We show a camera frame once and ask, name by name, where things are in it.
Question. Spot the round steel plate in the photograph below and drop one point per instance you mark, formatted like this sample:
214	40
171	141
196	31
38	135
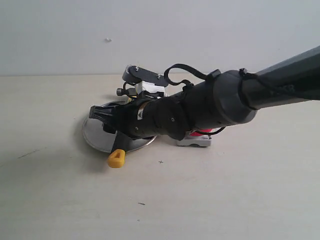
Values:
97	138

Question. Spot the red dome push button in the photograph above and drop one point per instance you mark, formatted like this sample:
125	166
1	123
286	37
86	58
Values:
195	139

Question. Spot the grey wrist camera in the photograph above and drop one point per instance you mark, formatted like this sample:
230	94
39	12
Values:
144	82

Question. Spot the black and yellow claw hammer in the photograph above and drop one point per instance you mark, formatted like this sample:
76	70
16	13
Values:
116	158

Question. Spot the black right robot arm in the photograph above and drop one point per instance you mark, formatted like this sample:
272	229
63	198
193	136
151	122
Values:
222	99

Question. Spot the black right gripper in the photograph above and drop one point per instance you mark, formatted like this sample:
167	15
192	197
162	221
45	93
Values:
120	118

